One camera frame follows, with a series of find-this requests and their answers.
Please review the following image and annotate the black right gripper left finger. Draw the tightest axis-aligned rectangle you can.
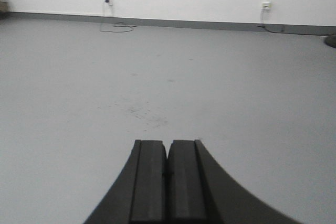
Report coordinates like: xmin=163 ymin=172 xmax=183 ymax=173
xmin=85 ymin=140 xmax=166 ymax=223

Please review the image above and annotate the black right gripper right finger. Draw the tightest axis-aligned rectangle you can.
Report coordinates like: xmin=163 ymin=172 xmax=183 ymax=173
xmin=167 ymin=140 xmax=296 ymax=223

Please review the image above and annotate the dark round floor base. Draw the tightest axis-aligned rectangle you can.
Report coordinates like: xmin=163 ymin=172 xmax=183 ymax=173
xmin=323 ymin=34 xmax=336 ymax=48

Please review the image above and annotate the black cable on floor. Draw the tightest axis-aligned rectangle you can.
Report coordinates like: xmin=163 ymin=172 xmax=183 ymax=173
xmin=99 ymin=3 xmax=135 ymax=34

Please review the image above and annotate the black cable along baseboard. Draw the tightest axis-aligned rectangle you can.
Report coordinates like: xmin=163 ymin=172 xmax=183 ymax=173
xmin=257 ymin=8 xmax=331 ymax=36

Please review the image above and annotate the white wall socket box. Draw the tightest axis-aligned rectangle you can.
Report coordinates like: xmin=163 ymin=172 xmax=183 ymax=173
xmin=261 ymin=2 xmax=271 ymax=10

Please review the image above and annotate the grey box at wall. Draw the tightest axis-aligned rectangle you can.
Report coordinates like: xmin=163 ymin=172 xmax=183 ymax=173
xmin=0 ymin=0 xmax=9 ymax=13

